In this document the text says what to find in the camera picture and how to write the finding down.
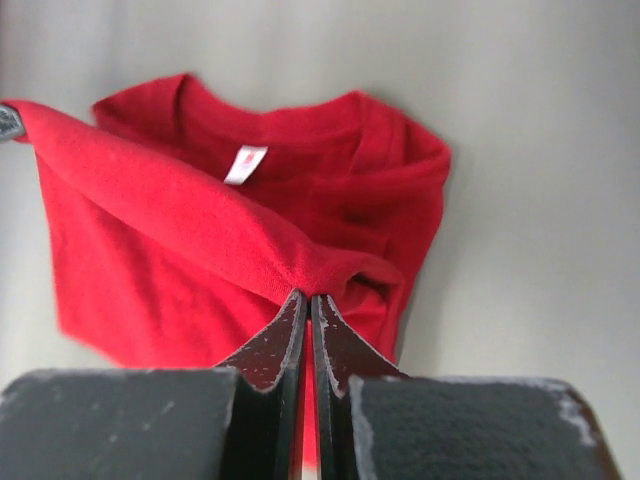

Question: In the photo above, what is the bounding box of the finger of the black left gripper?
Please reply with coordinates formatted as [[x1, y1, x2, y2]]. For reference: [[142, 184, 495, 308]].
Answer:
[[0, 103, 26, 143]]

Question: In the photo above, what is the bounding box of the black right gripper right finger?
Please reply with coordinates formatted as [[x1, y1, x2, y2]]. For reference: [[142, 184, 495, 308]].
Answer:
[[311, 295, 620, 479]]

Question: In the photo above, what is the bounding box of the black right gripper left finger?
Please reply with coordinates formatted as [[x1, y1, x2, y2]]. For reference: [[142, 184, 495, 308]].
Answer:
[[1, 291, 307, 479]]

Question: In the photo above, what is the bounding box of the dark red t-shirt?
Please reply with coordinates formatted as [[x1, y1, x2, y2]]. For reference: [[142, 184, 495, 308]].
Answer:
[[3, 74, 452, 473]]

